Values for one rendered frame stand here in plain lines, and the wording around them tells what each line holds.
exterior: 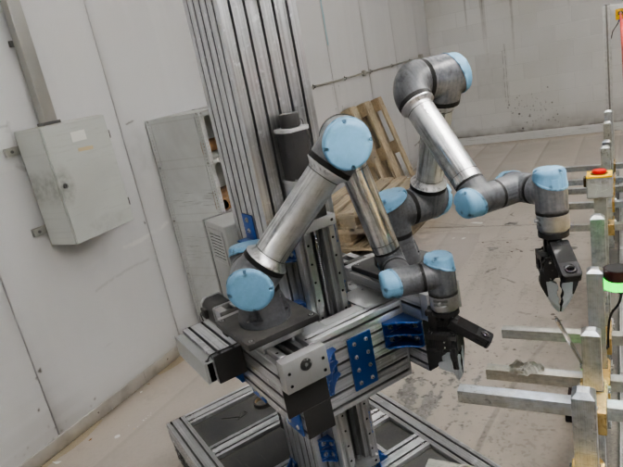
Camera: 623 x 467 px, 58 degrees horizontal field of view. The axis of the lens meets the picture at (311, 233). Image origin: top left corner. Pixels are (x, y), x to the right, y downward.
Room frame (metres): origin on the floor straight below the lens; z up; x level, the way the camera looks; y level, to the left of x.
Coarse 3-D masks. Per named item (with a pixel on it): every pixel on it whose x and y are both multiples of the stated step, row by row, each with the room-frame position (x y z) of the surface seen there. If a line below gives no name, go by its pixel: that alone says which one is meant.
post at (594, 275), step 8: (592, 272) 1.18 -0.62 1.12; (600, 272) 1.17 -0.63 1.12; (592, 280) 1.18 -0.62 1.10; (600, 280) 1.17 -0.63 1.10; (592, 288) 1.18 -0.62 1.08; (600, 288) 1.17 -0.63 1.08; (592, 296) 1.18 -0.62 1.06; (600, 296) 1.17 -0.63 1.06; (592, 304) 1.18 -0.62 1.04; (600, 304) 1.17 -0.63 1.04; (592, 312) 1.18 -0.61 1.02; (600, 312) 1.17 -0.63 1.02; (592, 320) 1.18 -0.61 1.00; (600, 320) 1.17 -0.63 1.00; (600, 328) 1.17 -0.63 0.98
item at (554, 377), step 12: (492, 372) 1.27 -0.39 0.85; (504, 372) 1.25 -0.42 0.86; (540, 372) 1.21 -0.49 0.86; (552, 372) 1.21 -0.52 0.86; (564, 372) 1.20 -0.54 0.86; (576, 372) 1.19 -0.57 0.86; (540, 384) 1.21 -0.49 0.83; (552, 384) 1.20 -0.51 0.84; (564, 384) 1.18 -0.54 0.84; (576, 384) 1.17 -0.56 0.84; (612, 384) 1.13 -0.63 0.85
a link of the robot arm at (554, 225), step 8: (536, 216) 1.28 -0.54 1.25; (560, 216) 1.30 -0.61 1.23; (568, 216) 1.25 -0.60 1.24; (544, 224) 1.25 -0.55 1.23; (552, 224) 1.24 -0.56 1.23; (560, 224) 1.24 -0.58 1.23; (568, 224) 1.24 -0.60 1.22; (544, 232) 1.25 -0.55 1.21; (552, 232) 1.24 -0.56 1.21; (560, 232) 1.24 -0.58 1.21
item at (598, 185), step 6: (588, 174) 1.64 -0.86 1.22; (594, 174) 1.62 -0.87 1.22; (600, 174) 1.61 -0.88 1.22; (606, 174) 1.60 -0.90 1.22; (612, 174) 1.60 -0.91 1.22; (588, 180) 1.61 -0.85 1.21; (594, 180) 1.61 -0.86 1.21; (600, 180) 1.60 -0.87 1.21; (606, 180) 1.59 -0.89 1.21; (612, 180) 1.58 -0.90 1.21; (588, 186) 1.61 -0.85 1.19; (594, 186) 1.61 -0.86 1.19; (600, 186) 1.60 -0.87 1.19; (606, 186) 1.59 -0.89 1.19; (612, 186) 1.58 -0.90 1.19; (588, 192) 1.62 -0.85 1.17; (594, 192) 1.61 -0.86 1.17; (600, 192) 1.60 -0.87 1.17; (606, 192) 1.59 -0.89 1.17; (612, 192) 1.58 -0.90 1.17; (588, 198) 1.62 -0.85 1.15
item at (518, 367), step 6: (516, 360) 1.26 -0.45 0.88; (510, 366) 1.27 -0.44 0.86; (516, 366) 1.25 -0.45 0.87; (522, 366) 1.24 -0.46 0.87; (528, 366) 1.23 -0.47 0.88; (534, 366) 1.23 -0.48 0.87; (540, 366) 1.23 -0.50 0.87; (516, 372) 1.22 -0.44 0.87; (522, 372) 1.22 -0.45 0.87; (528, 372) 1.22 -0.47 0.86; (534, 372) 1.21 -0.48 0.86
